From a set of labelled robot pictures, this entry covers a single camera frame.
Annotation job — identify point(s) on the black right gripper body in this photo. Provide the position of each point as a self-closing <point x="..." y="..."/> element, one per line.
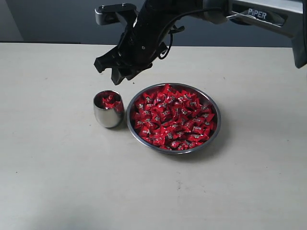
<point x="139" y="45"/>

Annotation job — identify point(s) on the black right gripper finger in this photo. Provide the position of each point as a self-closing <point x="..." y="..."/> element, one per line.
<point x="118" y="75"/>
<point x="134" y="71"/>

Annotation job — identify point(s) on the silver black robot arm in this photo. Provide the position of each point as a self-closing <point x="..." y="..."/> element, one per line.
<point x="284" y="17"/>

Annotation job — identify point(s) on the round steel bowl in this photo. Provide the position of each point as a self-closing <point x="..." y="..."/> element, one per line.
<point x="173" y="118"/>

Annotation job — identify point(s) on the red candies inside cup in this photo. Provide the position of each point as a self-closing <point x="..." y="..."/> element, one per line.
<point x="110" y="101"/>

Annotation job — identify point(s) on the pile of red wrapped candies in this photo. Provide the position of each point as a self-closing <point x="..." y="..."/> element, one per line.
<point x="173" y="117"/>

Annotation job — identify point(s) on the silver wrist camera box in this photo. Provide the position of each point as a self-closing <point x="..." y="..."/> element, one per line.
<point x="124" y="13"/>

